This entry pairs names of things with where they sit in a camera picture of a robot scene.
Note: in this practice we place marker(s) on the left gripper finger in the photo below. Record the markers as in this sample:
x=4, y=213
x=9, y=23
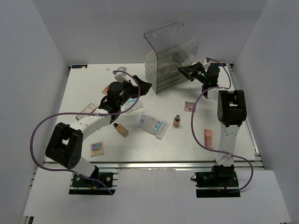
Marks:
x=138, y=80
x=143, y=88

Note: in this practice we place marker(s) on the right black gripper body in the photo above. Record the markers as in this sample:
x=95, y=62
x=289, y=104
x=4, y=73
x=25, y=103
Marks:
x=200, y=74

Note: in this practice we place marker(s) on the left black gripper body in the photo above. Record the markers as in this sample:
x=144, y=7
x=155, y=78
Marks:
x=129, y=92

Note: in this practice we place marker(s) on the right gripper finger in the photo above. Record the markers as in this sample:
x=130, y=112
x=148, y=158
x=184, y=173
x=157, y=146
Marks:
x=194, y=65
x=185, y=72

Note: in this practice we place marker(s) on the white wipes pack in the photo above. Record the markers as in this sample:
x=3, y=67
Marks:
x=137, y=105
x=153, y=125

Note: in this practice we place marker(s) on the clear acrylic drawer organizer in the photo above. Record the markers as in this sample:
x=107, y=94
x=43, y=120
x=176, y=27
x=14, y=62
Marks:
x=165, y=50

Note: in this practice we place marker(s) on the foundation bottle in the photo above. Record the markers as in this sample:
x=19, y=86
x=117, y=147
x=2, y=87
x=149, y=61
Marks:
x=121, y=130
x=176, y=120

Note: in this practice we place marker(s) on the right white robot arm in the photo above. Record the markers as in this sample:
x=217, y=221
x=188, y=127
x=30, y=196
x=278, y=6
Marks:
x=231, y=113

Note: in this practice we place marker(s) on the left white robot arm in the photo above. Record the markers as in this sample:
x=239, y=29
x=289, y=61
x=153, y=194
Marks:
x=65, y=145

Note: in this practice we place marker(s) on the square blush compact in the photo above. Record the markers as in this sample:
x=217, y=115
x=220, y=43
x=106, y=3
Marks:
x=105, y=90

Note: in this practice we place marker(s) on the right blue table label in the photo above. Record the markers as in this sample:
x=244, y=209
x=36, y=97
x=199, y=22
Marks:
x=219, y=64

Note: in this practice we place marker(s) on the blue table label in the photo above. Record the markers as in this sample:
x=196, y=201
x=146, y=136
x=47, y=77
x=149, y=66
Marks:
x=219, y=64
x=79, y=66

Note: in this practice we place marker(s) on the left blue table label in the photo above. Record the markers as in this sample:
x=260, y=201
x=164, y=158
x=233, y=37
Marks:
x=79, y=66

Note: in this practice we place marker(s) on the long pink blush palette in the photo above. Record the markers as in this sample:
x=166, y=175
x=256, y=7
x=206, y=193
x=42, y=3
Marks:
x=208, y=134

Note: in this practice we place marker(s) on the colourful eyeshadow palette left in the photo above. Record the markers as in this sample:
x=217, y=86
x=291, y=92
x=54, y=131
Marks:
x=96, y=149

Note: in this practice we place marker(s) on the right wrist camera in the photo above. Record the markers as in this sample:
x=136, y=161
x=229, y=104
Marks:
x=207, y=61

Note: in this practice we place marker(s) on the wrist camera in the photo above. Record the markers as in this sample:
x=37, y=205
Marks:
x=207, y=61
x=120, y=76

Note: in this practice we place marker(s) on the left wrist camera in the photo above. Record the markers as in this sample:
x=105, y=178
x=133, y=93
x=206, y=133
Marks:
x=120, y=76

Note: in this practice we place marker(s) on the aluminium table rail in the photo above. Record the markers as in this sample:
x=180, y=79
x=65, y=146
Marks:
x=238, y=164

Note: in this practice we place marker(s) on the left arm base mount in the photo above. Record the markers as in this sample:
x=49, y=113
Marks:
x=81, y=186

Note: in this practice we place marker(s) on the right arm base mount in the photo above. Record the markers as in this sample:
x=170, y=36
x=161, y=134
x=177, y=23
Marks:
x=207, y=187

